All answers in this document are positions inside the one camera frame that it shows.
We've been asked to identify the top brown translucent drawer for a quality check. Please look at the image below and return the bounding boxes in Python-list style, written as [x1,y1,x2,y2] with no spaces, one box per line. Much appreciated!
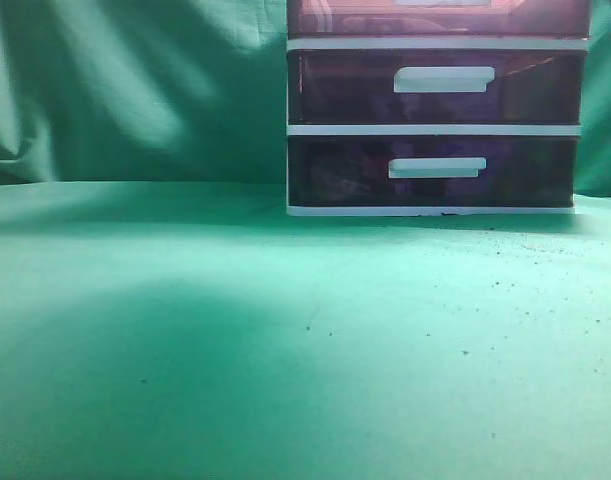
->
[287,0,592,38]

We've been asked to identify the middle brown translucent drawer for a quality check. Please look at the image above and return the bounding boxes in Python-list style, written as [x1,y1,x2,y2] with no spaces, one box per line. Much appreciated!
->
[288,49,586,125]

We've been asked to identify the bottom brown translucent drawer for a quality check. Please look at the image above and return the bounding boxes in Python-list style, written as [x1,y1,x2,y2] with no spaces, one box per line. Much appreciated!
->
[288,136,577,208]

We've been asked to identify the brown translucent drawer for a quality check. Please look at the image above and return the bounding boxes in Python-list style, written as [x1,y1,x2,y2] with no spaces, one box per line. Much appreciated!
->
[287,0,592,38]
[288,49,586,125]
[288,136,577,208]

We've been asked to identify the green table cloth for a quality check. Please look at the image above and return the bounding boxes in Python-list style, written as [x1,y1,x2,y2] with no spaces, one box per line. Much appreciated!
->
[0,1,611,479]

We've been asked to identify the white drawer cabinet frame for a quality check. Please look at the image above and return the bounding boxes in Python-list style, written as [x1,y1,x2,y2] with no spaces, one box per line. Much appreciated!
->
[286,14,591,216]

